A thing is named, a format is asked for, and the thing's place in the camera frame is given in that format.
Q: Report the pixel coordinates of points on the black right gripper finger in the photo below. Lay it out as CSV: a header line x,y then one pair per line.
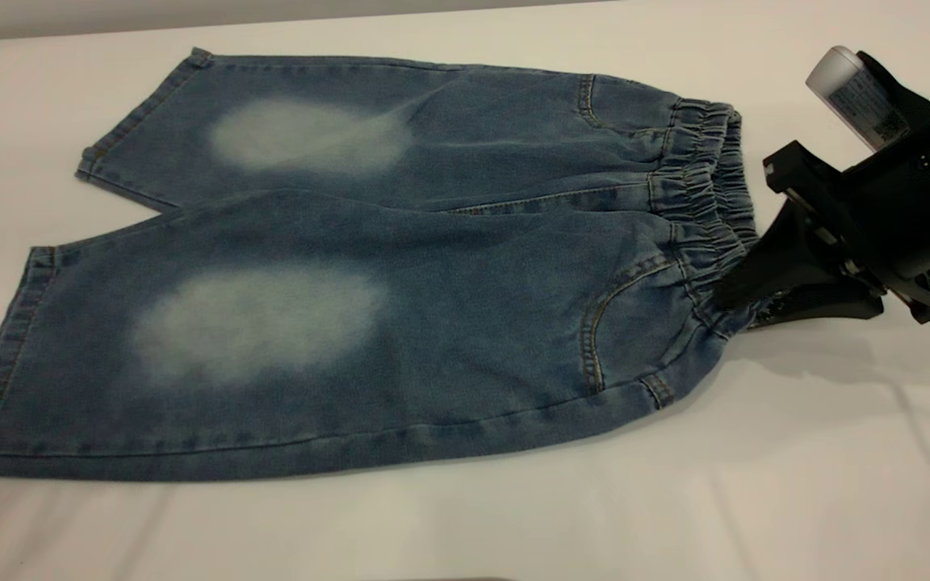
x,y
788,250
828,303

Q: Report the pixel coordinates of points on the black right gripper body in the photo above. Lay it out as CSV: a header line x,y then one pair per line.
x,y
901,210

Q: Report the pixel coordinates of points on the blue denim shorts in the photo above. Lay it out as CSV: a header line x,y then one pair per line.
x,y
433,323

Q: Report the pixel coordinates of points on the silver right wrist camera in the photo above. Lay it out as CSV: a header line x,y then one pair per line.
x,y
844,89

